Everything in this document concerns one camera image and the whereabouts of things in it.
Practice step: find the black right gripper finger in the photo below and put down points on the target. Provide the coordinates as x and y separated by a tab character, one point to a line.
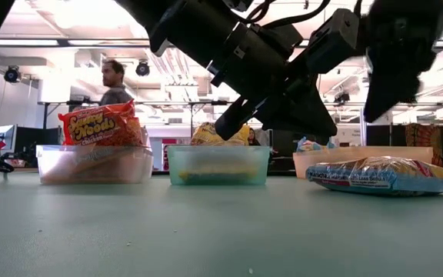
390	88

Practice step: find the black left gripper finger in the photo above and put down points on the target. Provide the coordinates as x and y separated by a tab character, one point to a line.
233	119
306	115

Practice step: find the teal plastic bin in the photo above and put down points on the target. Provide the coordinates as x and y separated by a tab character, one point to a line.
175	157

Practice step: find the red Saucy Noods packet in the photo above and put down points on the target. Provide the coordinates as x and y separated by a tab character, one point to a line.
98	127

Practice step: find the white sign board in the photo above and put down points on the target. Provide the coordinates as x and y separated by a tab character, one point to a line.
348	135

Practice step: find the orange patterned cloth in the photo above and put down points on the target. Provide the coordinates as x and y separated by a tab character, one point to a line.
423	140

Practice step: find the red white poster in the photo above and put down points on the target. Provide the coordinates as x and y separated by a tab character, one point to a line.
167	154

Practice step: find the clear plastic bin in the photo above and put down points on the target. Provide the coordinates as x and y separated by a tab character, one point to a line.
90	169

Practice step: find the black overhead light bar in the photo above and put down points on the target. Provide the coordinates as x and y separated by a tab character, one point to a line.
64	42

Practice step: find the computer monitor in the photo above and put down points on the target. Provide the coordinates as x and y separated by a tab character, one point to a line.
4	134

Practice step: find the black ceiling camera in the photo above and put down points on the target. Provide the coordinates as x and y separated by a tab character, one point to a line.
12	74
142	69
342	97

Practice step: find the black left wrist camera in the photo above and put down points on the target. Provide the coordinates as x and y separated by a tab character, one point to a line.
333	38

